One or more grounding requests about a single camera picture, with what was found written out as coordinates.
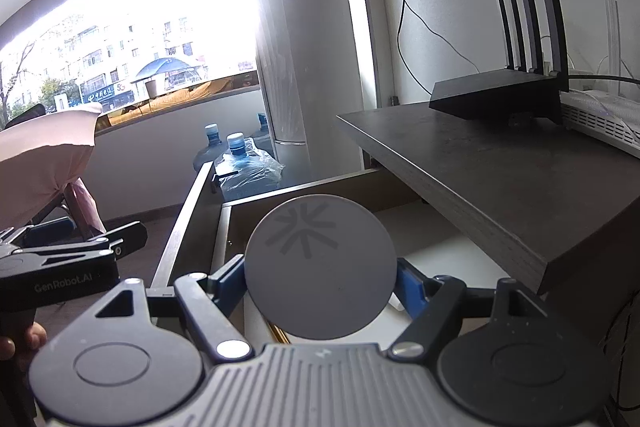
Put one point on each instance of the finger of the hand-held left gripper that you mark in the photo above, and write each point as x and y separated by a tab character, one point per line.
47	229
127	239

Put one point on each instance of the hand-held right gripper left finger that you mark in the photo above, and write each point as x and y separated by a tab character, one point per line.
227	279

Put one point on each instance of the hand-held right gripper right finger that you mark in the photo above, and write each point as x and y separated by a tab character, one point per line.
411	287

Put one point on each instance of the dark wooden drawer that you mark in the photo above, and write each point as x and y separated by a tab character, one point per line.
192	227

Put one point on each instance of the grey round disc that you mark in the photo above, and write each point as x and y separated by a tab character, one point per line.
320	272

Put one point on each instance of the person's left hand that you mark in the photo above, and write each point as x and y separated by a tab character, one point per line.
27	338

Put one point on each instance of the pink sleeve arm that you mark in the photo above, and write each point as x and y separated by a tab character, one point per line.
40	157

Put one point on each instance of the gold slender stick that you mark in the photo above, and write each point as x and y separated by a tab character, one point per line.
280	332

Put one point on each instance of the water bottle in plastic bag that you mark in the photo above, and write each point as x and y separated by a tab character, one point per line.
247	172

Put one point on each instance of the dark wooden cabinet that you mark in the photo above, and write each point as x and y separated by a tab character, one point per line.
475	187

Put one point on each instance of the blue-capped water bottle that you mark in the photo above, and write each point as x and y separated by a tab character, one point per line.
261	132
210	152

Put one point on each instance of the window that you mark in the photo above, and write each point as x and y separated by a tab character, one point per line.
150	32

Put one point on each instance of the black router with antennas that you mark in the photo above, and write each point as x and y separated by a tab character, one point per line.
495	94

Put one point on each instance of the white standing air conditioner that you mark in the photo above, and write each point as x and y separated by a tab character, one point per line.
285	32

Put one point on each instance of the white router with antennas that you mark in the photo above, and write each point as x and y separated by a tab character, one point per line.
605	122

